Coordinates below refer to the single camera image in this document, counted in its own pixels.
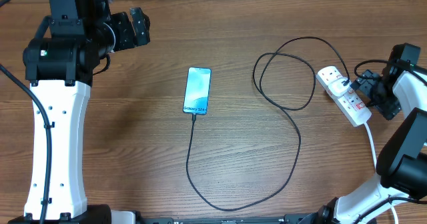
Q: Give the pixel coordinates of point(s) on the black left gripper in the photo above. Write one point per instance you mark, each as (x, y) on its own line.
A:
(128, 39)

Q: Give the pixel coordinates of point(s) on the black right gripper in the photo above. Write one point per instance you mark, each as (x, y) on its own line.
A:
(389, 108)

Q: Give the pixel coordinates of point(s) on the blue Samsung Galaxy smartphone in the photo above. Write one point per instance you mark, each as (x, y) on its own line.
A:
(197, 91)

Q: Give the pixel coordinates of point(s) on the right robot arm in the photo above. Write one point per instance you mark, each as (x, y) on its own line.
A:
(400, 167)

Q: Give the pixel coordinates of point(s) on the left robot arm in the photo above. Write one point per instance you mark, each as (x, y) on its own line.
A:
(60, 63)

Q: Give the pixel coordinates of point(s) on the white charger plug adapter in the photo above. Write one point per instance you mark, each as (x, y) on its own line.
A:
(338, 88)

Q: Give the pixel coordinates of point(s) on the white power strip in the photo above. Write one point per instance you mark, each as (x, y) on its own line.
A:
(350, 103)

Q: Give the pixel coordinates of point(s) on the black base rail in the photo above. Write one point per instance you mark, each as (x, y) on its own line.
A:
(286, 219)

